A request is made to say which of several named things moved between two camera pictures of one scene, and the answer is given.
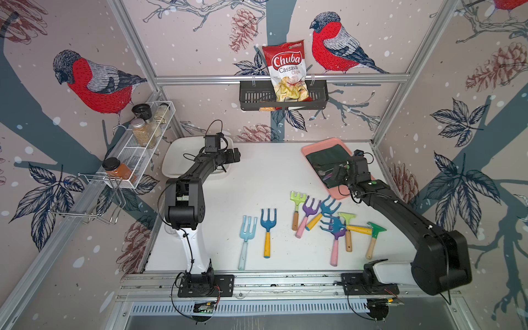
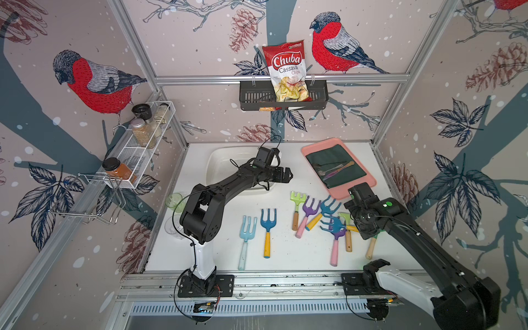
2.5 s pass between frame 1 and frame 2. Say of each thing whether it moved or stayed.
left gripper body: moved
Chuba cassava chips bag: stayed
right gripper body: moved
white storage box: moved
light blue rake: stayed
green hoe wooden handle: stayed
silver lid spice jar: stayed
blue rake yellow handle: stayed
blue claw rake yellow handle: stayed
